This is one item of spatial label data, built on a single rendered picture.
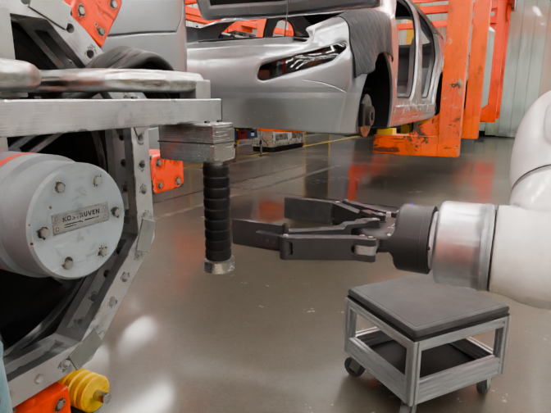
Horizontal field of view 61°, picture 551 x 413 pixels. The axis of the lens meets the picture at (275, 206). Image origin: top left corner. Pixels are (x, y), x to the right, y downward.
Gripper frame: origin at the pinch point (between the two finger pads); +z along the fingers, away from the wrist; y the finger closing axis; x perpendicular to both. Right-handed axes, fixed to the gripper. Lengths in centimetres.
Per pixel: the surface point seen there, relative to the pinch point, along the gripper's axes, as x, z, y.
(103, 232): 0.0, 14.0, -14.4
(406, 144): -22, 54, 340
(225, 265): -6.9, 6.2, -1.3
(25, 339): -21.3, 37.1, -10.9
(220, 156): 7.7, 6.5, -1.1
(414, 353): -56, -7, 74
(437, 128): -8, 31, 342
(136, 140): 8.3, 28.5, 6.9
